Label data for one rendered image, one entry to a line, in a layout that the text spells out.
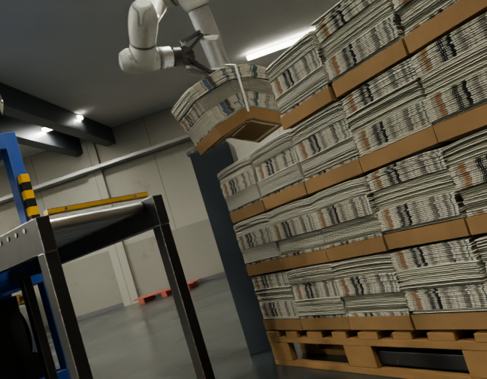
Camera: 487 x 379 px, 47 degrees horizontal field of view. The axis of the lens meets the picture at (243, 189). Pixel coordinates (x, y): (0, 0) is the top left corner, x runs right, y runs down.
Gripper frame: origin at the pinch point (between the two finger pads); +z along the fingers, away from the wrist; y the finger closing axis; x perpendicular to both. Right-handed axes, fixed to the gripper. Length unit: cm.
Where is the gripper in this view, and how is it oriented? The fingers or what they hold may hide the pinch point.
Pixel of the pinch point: (219, 53)
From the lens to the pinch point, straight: 240.6
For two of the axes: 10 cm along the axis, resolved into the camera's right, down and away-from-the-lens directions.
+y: 2.2, 9.7, -1.0
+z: 9.3, -1.7, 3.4
